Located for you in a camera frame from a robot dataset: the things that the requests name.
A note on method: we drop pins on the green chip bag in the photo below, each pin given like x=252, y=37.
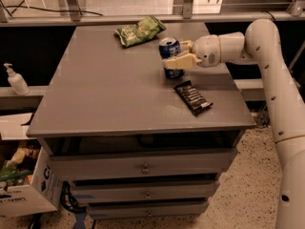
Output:
x=144, y=30

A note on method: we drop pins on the grey drawer cabinet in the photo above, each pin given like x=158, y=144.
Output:
x=107, y=99

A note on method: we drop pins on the top cabinet drawer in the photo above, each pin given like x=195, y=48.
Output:
x=145, y=164

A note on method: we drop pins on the middle cabinet drawer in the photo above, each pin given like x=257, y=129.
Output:
x=145, y=191

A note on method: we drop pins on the bottom cabinet drawer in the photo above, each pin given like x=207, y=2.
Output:
x=155, y=209

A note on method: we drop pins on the white cardboard box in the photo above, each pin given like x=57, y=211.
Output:
x=28, y=184

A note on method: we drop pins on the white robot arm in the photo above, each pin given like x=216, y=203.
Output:
x=260, y=43

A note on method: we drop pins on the cabinet drawer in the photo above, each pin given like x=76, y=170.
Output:
x=145, y=191
x=145, y=164
x=155, y=209

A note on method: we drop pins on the white pump bottle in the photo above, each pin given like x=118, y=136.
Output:
x=16, y=80

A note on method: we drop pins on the black snack bar wrapper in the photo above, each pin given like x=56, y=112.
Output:
x=192, y=97

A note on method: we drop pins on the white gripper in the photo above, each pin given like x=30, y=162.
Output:
x=206, y=51

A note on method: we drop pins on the blue pepsi can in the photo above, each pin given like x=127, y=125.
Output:
x=169, y=47

